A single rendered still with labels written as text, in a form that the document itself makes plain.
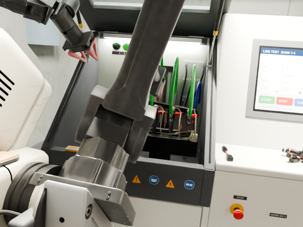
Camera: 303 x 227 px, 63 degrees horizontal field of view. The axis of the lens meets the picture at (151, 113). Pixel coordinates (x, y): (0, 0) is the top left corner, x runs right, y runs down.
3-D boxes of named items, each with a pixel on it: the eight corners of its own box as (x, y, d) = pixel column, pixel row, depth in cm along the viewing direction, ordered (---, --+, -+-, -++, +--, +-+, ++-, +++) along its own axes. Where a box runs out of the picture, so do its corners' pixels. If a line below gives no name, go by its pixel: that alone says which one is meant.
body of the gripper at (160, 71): (167, 71, 80) (162, 55, 74) (157, 96, 75) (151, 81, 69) (149, 69, 82) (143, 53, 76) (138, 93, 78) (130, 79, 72)
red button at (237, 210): (230, 220, 91) (232, 208, 90) (228, 214, 95) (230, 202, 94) (245, 223, 91) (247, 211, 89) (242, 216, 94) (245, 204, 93)
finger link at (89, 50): (89, 55, 93) (75, 35, 86) (105, 52, 91) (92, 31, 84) (84, 68, 90) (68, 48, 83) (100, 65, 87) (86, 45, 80)
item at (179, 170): (51, 184, 104) (49, 149, 100) (56, 179, 108) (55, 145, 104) (199, 206, 96) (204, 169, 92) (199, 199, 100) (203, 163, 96)
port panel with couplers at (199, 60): (177, 109, 140) (182, 53, 132) (177, 108, 143) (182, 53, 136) (200, 111, 138) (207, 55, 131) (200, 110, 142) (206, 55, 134)
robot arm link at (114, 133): (80, 143, 32) (119, 157, 33) (107, 89, 38) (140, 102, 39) (77, 168, 40) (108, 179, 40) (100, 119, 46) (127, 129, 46)
